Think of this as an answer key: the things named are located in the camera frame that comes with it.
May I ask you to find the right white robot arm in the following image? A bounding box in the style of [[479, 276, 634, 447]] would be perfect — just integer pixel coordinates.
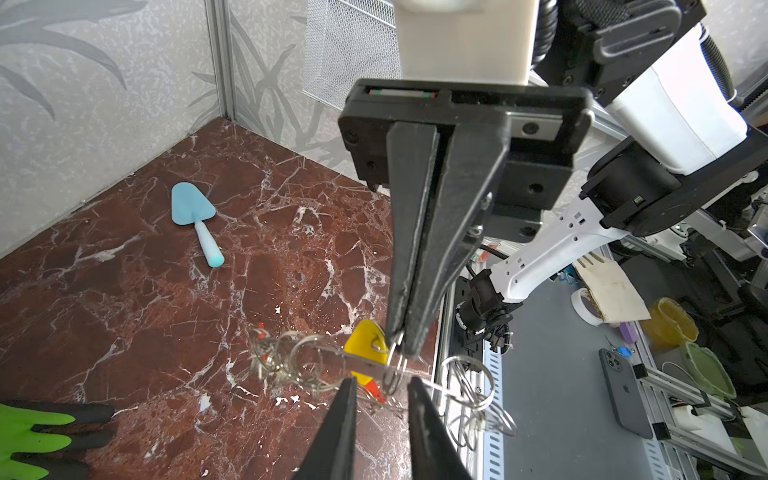
[[339, 1, 767, 359]]

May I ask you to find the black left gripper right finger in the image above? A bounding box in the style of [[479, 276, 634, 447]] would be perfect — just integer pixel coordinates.
[[407, 377, 472, 480]]

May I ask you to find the green and black work glove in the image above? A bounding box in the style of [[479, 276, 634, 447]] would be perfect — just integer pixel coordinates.
[[1, 401, 115, 479]]

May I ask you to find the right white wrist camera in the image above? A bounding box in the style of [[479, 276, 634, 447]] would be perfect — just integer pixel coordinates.
[[393, 0, 539, 86]]

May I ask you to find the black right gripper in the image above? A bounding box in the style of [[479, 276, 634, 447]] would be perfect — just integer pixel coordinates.
[[338, 79, 593, 359]]

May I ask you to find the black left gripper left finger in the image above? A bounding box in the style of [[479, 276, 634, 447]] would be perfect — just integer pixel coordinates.
[[294, 377, 358, 479]]

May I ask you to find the white wire mesh basket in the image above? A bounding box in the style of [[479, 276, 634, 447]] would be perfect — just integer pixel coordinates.
[[303, 0, 402, 110]]

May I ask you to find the grey smartphone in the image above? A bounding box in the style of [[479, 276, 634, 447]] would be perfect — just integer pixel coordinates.
[[598, 348, 654, 439]]

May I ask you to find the yellow key tag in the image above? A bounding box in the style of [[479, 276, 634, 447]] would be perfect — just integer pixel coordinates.
[[344, 320, 389, 365]]

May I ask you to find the metal keyring bunch with tags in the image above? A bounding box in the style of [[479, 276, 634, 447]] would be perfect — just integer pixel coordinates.
[[250, 328, 518, 437]]

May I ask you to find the light blue toy trowel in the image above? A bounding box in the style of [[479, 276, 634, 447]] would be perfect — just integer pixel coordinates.
[[171, 182, 225, 268]]

